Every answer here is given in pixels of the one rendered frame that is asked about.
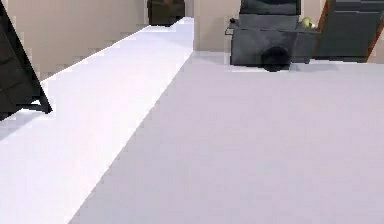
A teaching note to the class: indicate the dark grey box cabinet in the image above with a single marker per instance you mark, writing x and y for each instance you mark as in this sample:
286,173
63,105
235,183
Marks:
253,41

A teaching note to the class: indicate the black ball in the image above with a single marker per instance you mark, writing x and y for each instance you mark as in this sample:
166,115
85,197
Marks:
275,59

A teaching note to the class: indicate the dark brown cabinet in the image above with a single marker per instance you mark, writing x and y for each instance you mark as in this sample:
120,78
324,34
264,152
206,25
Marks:
165,11

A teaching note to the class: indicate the dark grey chair back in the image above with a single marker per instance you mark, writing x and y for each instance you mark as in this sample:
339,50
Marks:
269,6

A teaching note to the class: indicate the green apple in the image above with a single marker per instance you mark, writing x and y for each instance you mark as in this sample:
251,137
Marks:
306,22

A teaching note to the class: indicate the black shelf unit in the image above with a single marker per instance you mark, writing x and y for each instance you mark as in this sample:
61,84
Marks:
13,76

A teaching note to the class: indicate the dark door with brown frame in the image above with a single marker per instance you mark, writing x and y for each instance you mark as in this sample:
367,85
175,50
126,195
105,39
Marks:
350,31

